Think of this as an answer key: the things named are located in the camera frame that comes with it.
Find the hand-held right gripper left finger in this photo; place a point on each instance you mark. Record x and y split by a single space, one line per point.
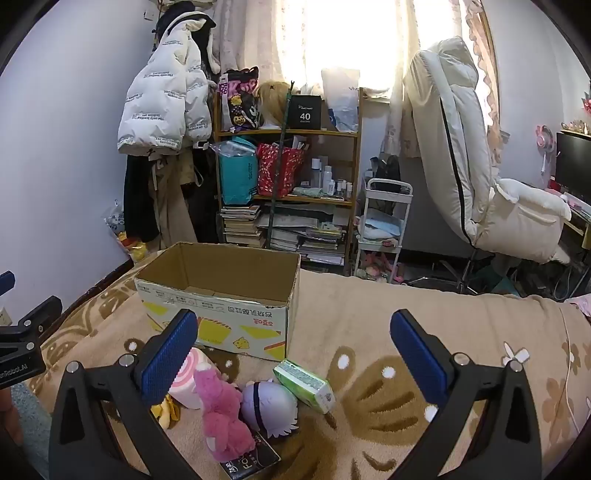
168 355

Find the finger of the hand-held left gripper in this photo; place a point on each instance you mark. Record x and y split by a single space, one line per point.
5 282
41 314

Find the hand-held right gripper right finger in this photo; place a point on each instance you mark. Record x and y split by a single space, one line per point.
418 355

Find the pink swirl roll plush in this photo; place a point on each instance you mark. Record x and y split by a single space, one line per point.
195 387

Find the yellow plush toy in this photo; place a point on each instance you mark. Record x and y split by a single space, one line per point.
165 413

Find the pink bear plush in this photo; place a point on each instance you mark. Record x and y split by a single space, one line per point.
221 415

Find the printed cardboard box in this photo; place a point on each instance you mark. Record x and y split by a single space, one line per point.
258 323

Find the purple-haired doll plush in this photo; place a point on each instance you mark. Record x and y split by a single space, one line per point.
268 404

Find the beige butterfly print blanket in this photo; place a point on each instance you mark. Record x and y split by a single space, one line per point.
360 314

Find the bag of snacks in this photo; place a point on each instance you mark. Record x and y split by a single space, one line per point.
124 235

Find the green tissue pack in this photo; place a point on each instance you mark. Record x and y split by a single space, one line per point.
304 385

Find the dark flat packet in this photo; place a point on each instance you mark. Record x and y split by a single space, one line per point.
258 457

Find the white trolley cart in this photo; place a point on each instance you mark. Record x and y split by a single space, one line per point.
385 221

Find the stack of books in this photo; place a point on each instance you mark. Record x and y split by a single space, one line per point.
242 226

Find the dark hanging coat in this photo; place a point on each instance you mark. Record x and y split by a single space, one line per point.
138 198

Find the pile of papers and magazines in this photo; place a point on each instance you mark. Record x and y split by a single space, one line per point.
314 240

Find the beige hanging trousers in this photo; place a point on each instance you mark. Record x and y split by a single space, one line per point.
173 198

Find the wooden shelf unit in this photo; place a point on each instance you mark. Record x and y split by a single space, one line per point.
355 184

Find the dark bag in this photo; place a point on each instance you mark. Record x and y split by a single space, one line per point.
385 168

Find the teal paper bag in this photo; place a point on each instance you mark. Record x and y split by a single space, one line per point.
238 173

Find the group of small bottles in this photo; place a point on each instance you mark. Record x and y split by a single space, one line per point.
328 177

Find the green pole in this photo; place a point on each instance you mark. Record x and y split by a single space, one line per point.
279 170

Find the red patterned bag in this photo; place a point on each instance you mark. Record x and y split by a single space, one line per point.
286 170

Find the white puffer jacket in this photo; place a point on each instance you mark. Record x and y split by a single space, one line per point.
161 92

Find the black monitor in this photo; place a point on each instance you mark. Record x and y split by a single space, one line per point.
575 161

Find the pink desk fan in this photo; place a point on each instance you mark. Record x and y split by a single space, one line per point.
545 138

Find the printed tote bag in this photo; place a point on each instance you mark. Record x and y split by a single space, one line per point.
238 101

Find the black box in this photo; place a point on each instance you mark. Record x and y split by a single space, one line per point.
305 113

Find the white plastic bag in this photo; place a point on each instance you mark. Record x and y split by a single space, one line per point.
344 97

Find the blond wig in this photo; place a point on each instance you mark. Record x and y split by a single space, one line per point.
272 104

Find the sheer floral curtain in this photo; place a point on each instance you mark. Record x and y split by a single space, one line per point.
249 37

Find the white wall outlet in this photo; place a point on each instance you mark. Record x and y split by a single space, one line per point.
4 316

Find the dark wooden bed frame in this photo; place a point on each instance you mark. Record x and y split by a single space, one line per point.
92 288

